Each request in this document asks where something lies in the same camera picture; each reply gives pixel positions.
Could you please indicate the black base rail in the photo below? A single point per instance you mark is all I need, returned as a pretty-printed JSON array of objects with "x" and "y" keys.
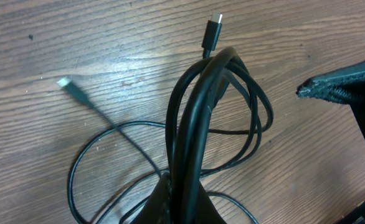
[{"x": 363, "y": 211}]

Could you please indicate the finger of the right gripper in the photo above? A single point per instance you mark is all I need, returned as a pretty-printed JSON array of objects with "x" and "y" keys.
[{"x": 344, "y": 86}]

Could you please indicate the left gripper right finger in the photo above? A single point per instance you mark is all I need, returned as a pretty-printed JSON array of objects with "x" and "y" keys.
[{"x": 206, "y": 212}]

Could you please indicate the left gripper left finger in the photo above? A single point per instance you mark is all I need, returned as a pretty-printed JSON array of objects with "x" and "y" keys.
[{"x": 156, "y": 210}]

